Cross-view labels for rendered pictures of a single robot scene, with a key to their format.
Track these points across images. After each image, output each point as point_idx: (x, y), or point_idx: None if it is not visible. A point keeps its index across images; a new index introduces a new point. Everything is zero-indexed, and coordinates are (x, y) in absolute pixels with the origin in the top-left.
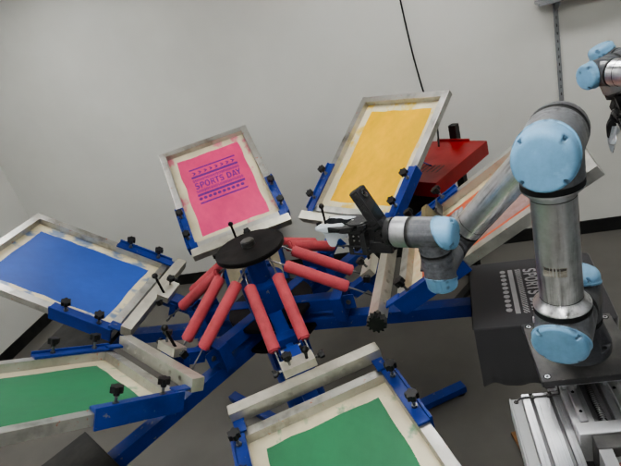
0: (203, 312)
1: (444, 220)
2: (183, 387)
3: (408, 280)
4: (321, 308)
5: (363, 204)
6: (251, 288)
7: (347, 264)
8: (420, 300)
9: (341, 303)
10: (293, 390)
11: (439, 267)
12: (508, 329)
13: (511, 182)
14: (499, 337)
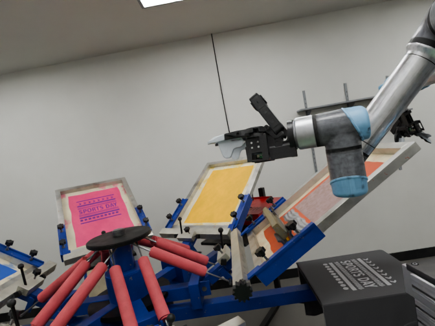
0: (62, 295)
1: (356, 106)
2: None
3: (262, 259)
4: (178, 297)
5: (265, 105)
6: (116, 269)
7: (204, 255)
8: (280, 268)
9: (198, 289)
10: None
11: (354, 159)
12: (353, 303)
13: (410, 79)
14: (345, 313)
